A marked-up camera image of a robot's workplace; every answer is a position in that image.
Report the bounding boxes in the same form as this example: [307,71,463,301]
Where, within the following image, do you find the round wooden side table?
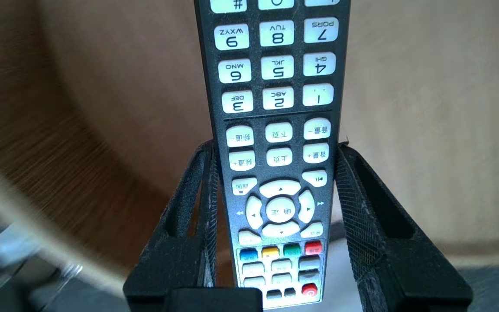
[0,0,168,299]
[37,0,499,269]

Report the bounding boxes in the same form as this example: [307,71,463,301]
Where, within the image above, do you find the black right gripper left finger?
[123,140,220,306]

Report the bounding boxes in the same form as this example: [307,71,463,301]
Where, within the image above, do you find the black TV remote control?
[194,0,352,309]

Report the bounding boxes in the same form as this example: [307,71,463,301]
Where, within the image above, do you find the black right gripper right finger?
[335,141,475,312]

